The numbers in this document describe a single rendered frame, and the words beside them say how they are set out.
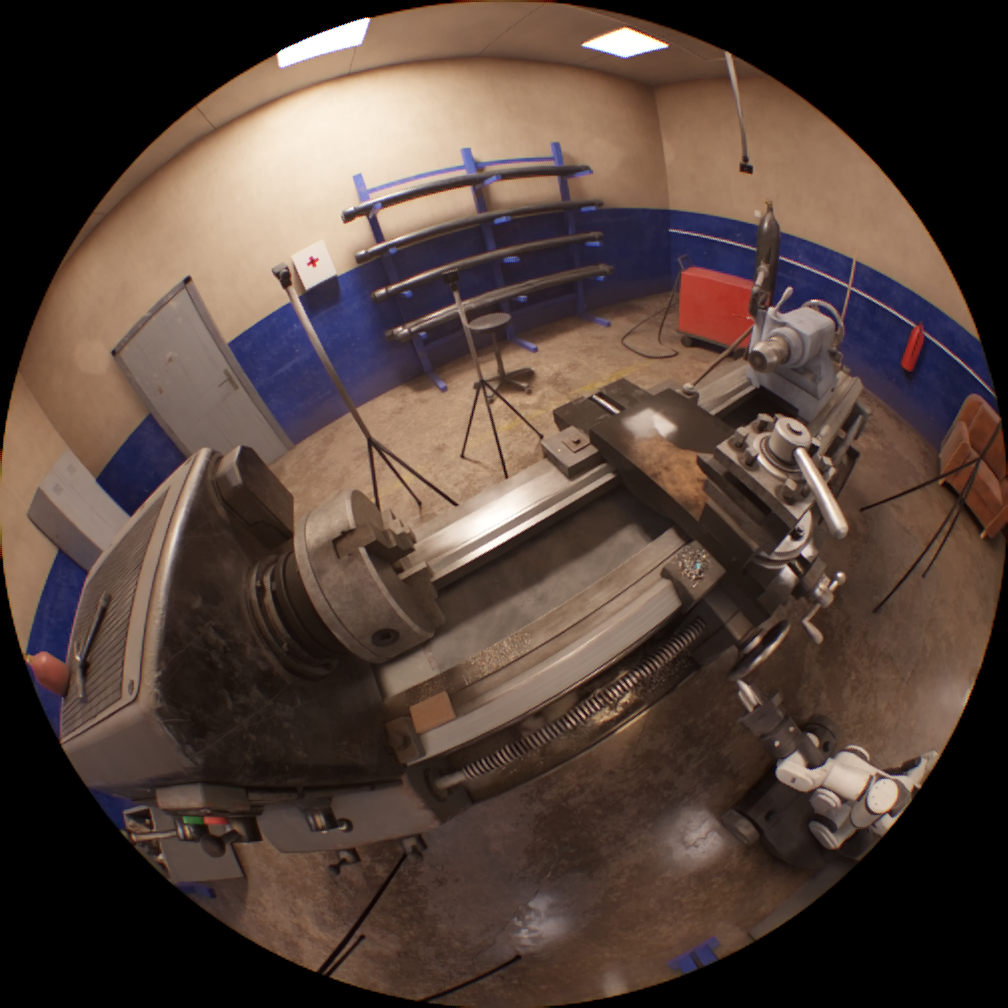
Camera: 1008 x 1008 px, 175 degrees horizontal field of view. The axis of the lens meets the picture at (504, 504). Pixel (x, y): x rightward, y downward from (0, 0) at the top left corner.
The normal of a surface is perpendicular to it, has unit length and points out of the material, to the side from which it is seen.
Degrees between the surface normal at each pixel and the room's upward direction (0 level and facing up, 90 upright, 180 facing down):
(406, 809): 32
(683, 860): 0
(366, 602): 53
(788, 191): 90
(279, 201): 90
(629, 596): 0
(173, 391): 90
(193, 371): 90
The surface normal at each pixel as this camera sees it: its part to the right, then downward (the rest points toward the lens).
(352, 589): 0.16, -0.04
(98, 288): 0.47, 0.62
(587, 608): -0.20, -0.61
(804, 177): -0.86, 0.48
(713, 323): -0.65, 0.66
